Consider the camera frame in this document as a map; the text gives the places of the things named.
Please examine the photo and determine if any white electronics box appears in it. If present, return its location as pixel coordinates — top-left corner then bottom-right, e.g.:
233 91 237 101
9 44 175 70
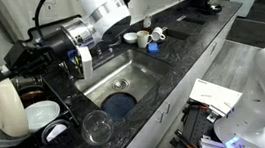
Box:
185 73 246 121

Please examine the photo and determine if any small soap bottle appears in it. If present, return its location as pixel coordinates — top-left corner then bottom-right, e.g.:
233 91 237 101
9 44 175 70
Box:
141 13 154 29

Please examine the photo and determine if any small white bowl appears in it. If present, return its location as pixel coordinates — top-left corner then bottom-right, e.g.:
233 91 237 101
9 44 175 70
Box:
122 30 140 46

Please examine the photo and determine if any light grey floor mat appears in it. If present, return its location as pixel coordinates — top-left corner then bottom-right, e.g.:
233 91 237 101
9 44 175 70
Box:
229 0 259 19

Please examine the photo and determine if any white mug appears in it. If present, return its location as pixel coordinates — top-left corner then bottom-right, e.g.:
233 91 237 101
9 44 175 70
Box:
149 25 168 44

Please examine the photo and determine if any metal corner bracket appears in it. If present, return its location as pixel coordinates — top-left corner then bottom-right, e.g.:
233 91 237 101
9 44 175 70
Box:
205 111 219 124

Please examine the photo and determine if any steel paper towel dispenser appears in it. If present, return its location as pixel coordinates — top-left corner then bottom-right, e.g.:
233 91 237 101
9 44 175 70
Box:
0 0 84 47

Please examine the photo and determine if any aluminium extrusion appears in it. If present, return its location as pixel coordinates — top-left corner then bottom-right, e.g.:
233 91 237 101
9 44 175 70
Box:
197 131 231 148

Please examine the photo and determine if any stainless steel sink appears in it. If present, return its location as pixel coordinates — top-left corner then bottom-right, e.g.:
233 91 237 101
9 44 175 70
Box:
70 44 178 125

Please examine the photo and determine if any round container with lid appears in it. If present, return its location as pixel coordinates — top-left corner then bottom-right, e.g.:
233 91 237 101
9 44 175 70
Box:
38 117 75 145

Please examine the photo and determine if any blue cup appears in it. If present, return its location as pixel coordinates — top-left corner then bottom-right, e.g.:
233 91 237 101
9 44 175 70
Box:
145 41 160 55

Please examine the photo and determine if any black perforated base board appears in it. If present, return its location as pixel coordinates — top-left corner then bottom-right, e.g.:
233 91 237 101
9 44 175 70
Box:
165 95 237 148

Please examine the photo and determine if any cream mug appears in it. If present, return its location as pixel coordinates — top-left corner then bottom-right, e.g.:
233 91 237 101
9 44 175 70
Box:
135 29 155 50

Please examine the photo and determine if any dark blue plate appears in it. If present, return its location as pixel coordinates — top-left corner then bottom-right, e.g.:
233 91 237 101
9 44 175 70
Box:
99 90 141 124

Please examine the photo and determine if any black robot cable hose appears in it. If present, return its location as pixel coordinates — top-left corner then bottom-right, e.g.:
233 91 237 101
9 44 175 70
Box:
31 0 59 41

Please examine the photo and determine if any copper pan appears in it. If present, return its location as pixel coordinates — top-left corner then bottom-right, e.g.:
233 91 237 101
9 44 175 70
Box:
17 83 48 108

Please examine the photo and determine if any white base cabinet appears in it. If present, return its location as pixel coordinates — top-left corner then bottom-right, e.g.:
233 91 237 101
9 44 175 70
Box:
95 11 254 148

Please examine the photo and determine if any clear glass cup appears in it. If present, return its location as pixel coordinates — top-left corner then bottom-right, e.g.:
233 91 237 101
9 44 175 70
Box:
77 107 117 148

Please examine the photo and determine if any metal cabinet handle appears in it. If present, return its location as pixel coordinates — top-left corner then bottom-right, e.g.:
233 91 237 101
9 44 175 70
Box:
207 41 220 56
153 110 166 125
159 101 173 116

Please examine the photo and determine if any steel pot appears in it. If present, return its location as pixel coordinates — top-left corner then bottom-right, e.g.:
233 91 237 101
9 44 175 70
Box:
9 73 45 93

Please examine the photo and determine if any orange black clamp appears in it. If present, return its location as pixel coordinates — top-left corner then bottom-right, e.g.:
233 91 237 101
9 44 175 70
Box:
185 96 210 113
173 126 199 148

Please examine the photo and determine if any metal sink drain strainer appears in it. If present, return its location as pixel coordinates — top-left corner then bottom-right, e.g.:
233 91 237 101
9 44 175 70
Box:
110 76 131 92

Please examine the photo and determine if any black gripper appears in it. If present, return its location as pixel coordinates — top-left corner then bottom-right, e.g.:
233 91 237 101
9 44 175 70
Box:
0 26 75 84

